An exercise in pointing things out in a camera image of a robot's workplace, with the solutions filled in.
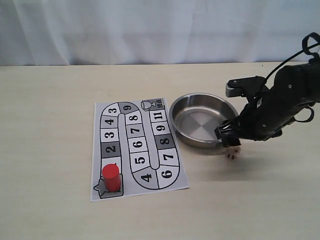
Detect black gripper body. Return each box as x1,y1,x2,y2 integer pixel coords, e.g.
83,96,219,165
236,94,300,141

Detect wooden die black pips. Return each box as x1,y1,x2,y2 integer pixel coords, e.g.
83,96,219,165
224,147,241,161

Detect red cylinder game piece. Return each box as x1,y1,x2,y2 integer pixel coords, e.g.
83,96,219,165
102,163,121,192

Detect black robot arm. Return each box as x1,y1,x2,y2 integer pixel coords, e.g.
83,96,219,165
214,59,320,148

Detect stainless steel round bowl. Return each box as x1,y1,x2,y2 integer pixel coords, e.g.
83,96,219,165
169,92,238,150

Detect paper number game board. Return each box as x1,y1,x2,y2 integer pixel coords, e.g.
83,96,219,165
90,98,189,202

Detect white backdrop curtain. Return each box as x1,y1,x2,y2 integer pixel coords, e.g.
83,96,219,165
0,0,320,66

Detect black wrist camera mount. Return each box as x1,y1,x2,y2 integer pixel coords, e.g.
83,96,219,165
225,76,269,103

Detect black cable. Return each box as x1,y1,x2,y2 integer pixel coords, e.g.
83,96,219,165
254,32,320,123

